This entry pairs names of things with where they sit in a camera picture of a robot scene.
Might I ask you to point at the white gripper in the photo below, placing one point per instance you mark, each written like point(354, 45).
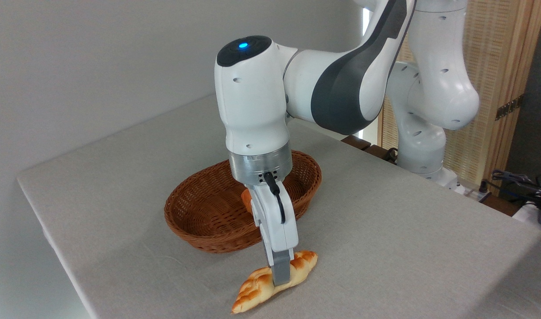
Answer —
point(270, 221)

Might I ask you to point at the long braided bread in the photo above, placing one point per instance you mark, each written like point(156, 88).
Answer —
point(257, 288)

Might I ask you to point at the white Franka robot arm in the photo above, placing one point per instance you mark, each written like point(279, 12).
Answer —
point(257, 102)

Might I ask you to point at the round orange bread bun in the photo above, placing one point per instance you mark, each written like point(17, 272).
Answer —
point(246, 201)

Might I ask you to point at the brown wicker basket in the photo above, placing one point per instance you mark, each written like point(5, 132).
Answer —
point(208, 208)

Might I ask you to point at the dark wooden furniture edge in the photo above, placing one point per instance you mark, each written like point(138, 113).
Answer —
point(358, 142)

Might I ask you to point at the dark metal screen hinge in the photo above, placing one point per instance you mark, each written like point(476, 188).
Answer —
point(509, 107)

